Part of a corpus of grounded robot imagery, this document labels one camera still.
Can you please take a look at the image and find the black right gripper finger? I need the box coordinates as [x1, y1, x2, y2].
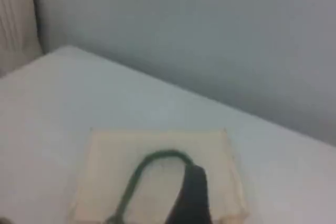
[166, 165, 213, 224]

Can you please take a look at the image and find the white handbag with green handles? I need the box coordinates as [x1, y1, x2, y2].
[65, 126, 250, 224]

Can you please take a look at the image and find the beige curtain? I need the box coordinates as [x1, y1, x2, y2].
[0, 0, 43, 78]

